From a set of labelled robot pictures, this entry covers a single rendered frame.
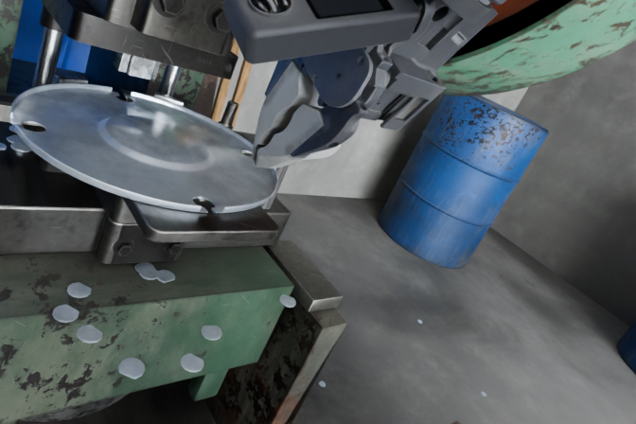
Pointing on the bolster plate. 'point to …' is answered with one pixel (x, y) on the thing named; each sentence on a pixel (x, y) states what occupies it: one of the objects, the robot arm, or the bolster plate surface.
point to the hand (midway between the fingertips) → (257, 153)
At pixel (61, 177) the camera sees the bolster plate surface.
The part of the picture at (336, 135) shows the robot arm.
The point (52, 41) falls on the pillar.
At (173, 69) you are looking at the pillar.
